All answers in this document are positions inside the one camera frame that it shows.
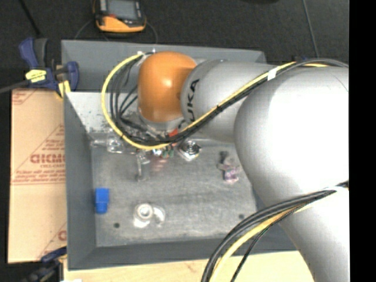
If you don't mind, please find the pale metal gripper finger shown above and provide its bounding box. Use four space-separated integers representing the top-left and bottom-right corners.
135 152 150 182

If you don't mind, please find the round silver metal thing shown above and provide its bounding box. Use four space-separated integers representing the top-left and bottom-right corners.
178 140 203 162

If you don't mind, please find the blue block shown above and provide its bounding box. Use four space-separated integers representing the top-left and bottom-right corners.
93 187 110 214

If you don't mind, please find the grey metal bin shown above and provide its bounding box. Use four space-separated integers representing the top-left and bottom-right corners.
61 39 296 270

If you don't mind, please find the purple and black toy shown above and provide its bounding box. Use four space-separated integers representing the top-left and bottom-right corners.
216 150 241 184

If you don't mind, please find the brown cardboard board red print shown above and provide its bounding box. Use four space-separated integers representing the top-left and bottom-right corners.
7 88 68 264

